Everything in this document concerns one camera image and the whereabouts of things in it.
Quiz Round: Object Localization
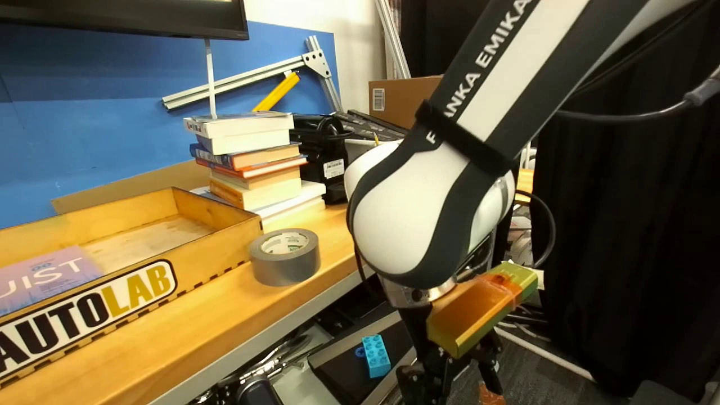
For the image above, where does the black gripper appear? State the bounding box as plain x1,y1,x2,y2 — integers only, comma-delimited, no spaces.
395,308,504,405

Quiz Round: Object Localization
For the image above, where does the metal drawer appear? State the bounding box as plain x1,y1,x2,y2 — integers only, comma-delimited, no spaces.
188,299,423,405

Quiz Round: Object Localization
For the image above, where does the blue block object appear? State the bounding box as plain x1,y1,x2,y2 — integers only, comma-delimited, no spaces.
355,336,391,377

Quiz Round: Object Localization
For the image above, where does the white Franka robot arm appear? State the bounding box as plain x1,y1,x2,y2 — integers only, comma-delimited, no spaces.
345,0,714,405

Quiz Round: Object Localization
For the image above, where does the white plastic bin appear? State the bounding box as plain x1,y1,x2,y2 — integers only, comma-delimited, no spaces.
338,111,408,160

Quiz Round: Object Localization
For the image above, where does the black device with label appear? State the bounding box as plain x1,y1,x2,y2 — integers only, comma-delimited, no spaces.
291,114,348,205

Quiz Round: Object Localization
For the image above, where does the cardboard shipping box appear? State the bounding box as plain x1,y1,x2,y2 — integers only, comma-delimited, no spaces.
369,74,441,129

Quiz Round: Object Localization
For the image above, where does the stack of books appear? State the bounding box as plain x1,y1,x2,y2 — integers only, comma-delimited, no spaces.
183,113,325,229

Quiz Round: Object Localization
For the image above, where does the yellow bar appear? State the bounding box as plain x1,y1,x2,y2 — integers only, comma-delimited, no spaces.
251,69,300,113

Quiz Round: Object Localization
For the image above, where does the aluminium extrusion bar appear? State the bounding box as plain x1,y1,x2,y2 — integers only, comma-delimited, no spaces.
162,37,342,111

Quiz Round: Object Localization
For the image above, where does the wooden Autolab tray box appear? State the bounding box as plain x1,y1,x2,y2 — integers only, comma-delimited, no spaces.
0,188,261,385

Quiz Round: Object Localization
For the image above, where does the orange green wrist mount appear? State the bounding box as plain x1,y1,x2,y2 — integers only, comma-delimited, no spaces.
426,264,537,357

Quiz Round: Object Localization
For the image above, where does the grey duct tape roll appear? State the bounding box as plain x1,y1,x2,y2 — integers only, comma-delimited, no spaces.
250,227,320,285

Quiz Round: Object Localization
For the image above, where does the dark monitor frame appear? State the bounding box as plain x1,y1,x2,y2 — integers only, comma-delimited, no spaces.
0,0,250,41

